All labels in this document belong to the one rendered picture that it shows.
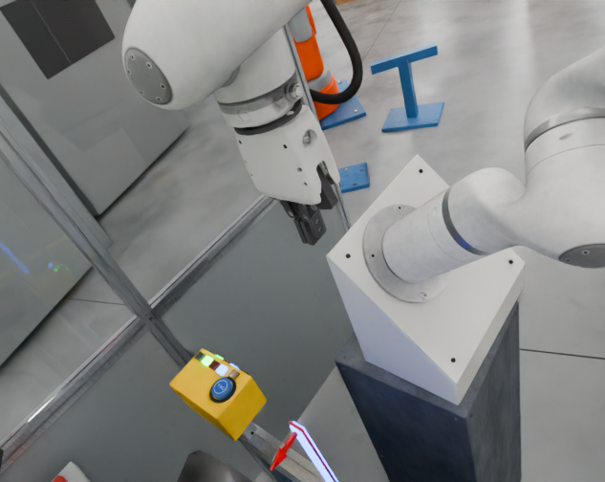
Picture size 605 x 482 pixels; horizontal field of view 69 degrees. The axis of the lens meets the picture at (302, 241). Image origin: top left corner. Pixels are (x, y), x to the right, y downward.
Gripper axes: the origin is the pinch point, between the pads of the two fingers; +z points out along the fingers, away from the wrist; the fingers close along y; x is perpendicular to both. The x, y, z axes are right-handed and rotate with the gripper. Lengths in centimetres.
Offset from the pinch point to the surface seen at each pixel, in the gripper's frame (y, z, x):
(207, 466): 6.4, 22.0, 26.6
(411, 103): 146, 128, -265
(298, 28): 233, 58, -260
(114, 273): 71, 27, 7
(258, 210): 70, 44, -40
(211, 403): 25.0, 35.7, 17.7
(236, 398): 21.5, 36.3, 14.4
